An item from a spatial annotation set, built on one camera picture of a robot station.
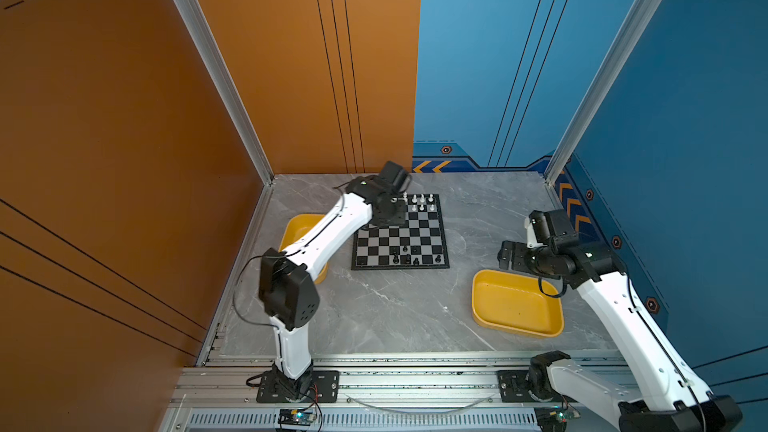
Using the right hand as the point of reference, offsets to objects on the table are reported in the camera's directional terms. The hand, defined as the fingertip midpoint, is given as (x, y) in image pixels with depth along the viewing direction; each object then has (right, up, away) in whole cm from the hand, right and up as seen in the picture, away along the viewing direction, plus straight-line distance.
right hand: (511, 258), depth 75 cm
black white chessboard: (-21, 0, +23) cm, 32 cm away
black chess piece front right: (-23, -5, +18) cm, 29 cm away
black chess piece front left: (-29, -4, +18) cm, 35 cm away
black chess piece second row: (-26, -1, +21) cm, 34 cm away
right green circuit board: (+8, -38, -4) cm, 39 cm away
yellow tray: (+6, -15, +11) cm, 19 cm away
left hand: (-29, +11, +10) cm, 33 cm away
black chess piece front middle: (-25, -3, +18) cm, 31 cm away
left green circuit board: (-53, -37, -4) cm, 65 cm away
